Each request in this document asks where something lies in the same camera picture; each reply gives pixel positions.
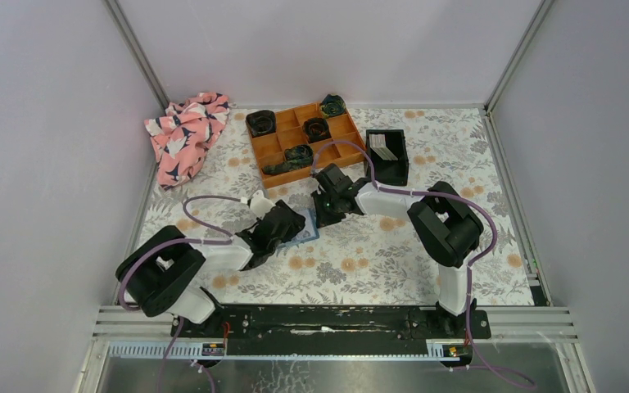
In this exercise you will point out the rolled dark tie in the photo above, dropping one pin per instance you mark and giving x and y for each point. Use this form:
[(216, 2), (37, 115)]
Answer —
[(261, 123), (316, 130)]

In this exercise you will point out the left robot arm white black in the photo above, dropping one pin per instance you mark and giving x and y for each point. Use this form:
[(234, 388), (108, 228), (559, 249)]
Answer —
[(156, 279)]

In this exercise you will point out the aluminium front rail frame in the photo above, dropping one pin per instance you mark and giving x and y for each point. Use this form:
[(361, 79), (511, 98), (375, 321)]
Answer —
[(520, 324)]

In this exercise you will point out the floral table mat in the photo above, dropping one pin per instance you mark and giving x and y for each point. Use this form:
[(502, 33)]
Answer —
[(372, 259)]

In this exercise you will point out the rolled dark tie far left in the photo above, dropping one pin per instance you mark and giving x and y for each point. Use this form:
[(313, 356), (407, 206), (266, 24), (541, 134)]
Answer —
[(261, 123)]

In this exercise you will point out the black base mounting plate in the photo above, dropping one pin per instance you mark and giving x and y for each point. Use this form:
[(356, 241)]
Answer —
[(271, 330)]

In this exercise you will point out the black card box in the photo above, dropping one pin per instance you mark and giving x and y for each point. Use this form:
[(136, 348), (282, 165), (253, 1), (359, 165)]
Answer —
[(393, 173)]

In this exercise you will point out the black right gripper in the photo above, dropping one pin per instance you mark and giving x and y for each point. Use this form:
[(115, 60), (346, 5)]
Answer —
[(322, 219)]

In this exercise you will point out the stack of cards in box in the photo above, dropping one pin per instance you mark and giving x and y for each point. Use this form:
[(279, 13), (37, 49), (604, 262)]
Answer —
[(378, 144)]

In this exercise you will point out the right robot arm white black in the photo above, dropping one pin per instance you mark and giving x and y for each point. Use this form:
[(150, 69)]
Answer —
[(446, 224)]

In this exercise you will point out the rolled green tie front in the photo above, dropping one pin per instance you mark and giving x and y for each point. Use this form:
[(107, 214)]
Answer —
[(295, 158)]

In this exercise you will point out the rolled dark tie centre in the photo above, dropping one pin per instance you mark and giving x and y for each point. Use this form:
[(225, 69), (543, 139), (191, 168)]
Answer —
[(316, 130)]

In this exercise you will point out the rolled green tie top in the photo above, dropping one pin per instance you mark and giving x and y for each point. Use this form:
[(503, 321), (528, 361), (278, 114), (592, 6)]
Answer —
[(331, 106)]

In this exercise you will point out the pink patterned cloth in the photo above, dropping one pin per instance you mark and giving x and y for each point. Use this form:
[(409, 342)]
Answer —
[(182, 136)]

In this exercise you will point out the wooden compartment tray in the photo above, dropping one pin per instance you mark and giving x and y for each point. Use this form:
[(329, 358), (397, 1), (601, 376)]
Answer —
[(342, 149)]

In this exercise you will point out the blue leather card holder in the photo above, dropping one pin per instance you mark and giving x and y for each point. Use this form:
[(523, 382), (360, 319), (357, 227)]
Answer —
[(309, 233)]

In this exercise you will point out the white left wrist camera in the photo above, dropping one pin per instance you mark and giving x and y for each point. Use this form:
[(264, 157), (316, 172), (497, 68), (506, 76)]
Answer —
[(259, 204)]

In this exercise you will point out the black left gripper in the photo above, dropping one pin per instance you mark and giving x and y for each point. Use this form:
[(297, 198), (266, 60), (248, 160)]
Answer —
[(296, 224)]

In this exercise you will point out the rolled green tie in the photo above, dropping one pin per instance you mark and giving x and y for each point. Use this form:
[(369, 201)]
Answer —
[(331, 106), (295, 158)]

